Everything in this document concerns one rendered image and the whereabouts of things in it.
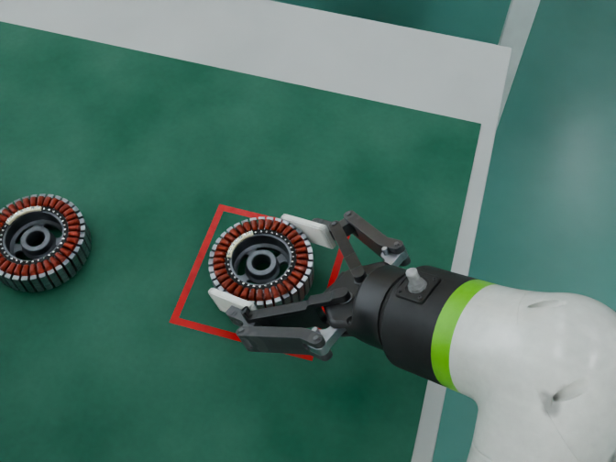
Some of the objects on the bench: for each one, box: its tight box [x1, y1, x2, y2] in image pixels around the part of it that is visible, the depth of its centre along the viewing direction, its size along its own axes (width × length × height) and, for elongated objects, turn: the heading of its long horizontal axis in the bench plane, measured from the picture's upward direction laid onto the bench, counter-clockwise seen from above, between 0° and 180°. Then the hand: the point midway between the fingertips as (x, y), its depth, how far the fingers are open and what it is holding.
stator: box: [0, 193, 92, 292], centre depth 81 cm, size 11×11×4 cm
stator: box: [208, 216, 314, 310], centre depth 78 cm, size 11×11×4 cm
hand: (263, 264), depth 78 cm, fingers closed on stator, 11 cm apart
